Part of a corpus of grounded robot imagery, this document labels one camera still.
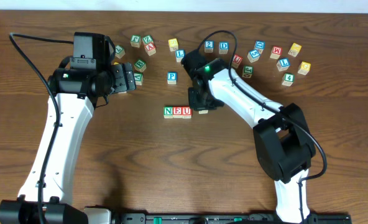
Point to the blue P block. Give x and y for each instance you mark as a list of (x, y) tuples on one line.
[(172, 78)]

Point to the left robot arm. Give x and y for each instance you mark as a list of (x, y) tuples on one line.
[(74, 89)]

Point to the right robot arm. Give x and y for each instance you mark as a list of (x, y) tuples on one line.
[(283, 149)]

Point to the blue 5 block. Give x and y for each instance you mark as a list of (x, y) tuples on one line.
[(253, 56)]

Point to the blue l block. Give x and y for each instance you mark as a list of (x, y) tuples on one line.
[(179, 55), (283, 64)]

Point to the green Z block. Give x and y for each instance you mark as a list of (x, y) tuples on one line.
[(147, 39)]

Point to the green N block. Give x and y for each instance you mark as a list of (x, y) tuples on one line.
[(168, 112)]

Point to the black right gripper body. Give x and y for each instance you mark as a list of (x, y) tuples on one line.
[(201, 100)]

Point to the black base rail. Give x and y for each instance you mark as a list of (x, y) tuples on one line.
[(221, 218)]

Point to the green B block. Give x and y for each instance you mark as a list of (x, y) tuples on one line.
[(140, 65)]

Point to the red E block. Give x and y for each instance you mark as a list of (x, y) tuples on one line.
[(177, 112)]

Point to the green V block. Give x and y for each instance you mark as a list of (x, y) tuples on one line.
[(139, 78)]

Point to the blue L block centre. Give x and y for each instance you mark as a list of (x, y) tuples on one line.
[(179, 55)]

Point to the blue D block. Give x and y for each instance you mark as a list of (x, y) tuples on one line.
[(223, 47)]

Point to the yellow block far right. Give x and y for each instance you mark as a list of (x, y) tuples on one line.
[(294, 49)]

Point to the red u block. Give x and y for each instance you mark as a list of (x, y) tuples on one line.
[(186, 112), (236, 61)]

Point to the green F block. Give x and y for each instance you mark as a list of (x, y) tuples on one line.
[(135, 41)]

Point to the red A block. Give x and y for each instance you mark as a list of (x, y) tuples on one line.
[(150, 49)]

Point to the yellow G block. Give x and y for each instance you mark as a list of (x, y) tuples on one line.
[(304, 68)]

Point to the green 4 block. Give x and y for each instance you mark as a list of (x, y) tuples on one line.
[(288, 79)]

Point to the blue L block right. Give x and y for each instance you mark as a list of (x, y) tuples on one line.
[(283, 64)]

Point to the yellow top block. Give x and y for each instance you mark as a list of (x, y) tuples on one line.
[(173, 44)]

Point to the green J block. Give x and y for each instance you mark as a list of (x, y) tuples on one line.
[(247, 71)]

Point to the red M block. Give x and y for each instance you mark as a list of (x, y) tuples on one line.
[(276, 52)]

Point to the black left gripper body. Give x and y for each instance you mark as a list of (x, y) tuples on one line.
[(128, 77)]

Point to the blue 2 block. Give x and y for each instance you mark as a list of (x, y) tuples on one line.
[(209, 46)]

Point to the green 7 block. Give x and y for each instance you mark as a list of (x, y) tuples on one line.
[(119, 51)]

